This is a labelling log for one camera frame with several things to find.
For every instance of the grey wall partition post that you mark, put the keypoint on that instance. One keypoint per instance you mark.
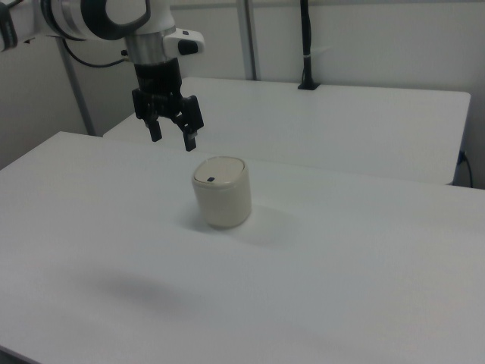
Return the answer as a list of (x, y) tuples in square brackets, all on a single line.
[(252, 39)]

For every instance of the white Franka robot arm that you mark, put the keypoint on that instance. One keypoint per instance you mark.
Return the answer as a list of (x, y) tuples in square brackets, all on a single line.
[(94, 19)]

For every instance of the cream round trash bin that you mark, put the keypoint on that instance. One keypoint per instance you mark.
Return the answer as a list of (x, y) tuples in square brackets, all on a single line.
[(222, 192)]

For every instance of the grey metal frame post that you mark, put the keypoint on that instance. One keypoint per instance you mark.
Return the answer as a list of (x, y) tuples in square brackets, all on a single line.
[(76, 87)]

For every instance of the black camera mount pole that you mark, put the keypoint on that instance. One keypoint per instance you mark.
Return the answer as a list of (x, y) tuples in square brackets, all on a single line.
[(307, 43)]

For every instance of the white rear table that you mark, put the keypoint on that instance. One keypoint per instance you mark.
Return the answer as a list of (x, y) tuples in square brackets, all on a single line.
[(303, 125)]

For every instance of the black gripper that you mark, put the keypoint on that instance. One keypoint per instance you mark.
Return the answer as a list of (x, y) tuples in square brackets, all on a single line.
[(158, 85)]

